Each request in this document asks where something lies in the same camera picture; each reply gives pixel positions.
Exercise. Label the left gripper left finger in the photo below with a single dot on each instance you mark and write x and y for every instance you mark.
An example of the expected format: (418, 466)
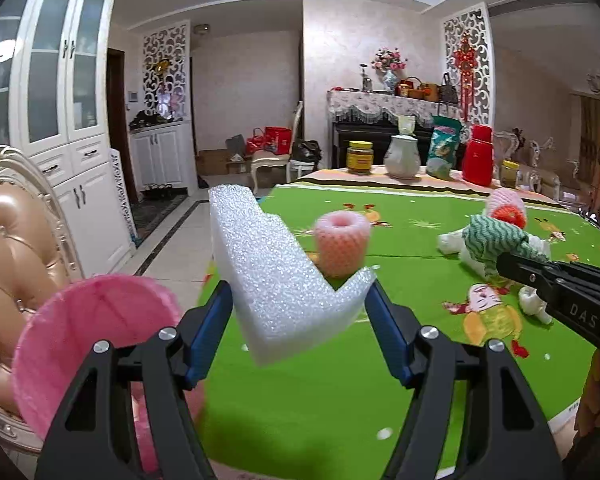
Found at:
(145, 389)

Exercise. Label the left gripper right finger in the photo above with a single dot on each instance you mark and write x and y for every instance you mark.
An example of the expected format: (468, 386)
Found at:
(505, 434)

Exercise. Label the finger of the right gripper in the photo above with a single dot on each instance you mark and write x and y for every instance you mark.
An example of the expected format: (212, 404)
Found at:
(571, 291)

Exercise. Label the green white striped wrapper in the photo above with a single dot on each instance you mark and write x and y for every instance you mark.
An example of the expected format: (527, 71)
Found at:
(486, 238)

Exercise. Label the white L-shaped foam block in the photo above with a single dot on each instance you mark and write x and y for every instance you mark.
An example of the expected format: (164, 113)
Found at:
(282, 302)

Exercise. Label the pink foam fruit net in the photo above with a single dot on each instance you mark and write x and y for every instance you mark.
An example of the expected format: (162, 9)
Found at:
(341, 239)

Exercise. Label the pink lined trash bin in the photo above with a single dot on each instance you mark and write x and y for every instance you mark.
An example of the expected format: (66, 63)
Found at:
(90, 354)

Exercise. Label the green cartoon tablecloth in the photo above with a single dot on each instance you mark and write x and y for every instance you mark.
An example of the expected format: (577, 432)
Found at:
(334, 411)

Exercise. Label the small yellow lidded jar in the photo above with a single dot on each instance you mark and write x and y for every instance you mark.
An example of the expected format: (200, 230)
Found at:
(509, 171)

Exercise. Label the red thermos flask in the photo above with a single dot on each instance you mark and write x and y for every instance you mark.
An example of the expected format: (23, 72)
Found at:
(478, 161)

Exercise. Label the tan leather ornate chair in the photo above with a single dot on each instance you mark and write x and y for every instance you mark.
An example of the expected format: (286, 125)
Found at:
(37, 259)

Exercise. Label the green snack bag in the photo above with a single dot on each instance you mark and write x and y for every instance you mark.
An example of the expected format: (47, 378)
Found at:
(443, 146)

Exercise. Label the white ceramic teapot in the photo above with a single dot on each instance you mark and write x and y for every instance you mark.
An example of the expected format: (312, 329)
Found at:
(402, 159)

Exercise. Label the white shoe cabinet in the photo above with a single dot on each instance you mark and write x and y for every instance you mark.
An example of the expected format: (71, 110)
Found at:
(165, 154)

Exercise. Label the yellow lidded glass jar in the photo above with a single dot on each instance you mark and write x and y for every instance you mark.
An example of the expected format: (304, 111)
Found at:
(360, 157)

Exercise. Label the red chinese knot ornament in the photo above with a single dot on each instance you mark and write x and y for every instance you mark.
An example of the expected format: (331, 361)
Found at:
(466, 62)

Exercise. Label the lace covered black piano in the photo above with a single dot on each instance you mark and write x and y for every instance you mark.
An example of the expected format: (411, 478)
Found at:
(374, 117)

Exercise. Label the white chair with bags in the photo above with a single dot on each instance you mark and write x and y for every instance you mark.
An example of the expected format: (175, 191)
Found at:
(284, 148)

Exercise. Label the pink flower vase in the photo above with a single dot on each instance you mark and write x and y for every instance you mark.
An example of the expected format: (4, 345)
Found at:
(389, 62)

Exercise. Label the white tall cabinet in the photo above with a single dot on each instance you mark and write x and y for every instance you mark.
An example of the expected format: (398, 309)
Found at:
(53, 108)

